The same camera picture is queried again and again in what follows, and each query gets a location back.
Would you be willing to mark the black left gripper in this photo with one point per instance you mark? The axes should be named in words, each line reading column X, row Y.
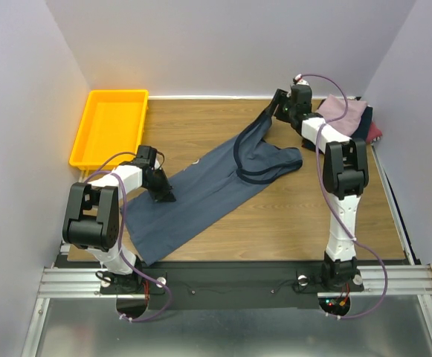
column 164, row 195

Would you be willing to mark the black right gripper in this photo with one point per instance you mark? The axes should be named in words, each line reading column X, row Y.
column 278, row 103

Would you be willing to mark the blue-grey tank top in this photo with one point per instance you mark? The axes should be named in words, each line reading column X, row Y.
column 221, row 181

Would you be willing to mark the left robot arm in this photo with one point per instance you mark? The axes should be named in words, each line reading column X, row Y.
column 94, row 220

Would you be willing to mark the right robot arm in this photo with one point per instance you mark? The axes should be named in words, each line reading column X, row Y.
column 343, row 177

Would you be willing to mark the pink folded tank top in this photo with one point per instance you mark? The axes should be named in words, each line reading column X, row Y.
column 333, row 107

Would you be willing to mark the dark navy folded tank top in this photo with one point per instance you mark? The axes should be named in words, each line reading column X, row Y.
column 364, row 128

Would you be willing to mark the maroon folded tank top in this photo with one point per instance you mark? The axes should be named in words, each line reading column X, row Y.
column 374, row 133

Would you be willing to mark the yellow plastic tray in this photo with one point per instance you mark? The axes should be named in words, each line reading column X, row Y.
column 112, row 122

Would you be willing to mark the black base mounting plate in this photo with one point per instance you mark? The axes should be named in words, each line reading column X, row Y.
column 233, row 285

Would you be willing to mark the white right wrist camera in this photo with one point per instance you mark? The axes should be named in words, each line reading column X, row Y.
column 299, row 80

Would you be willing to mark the aluminium frame rail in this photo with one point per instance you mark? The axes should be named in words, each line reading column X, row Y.
column 69, row 283

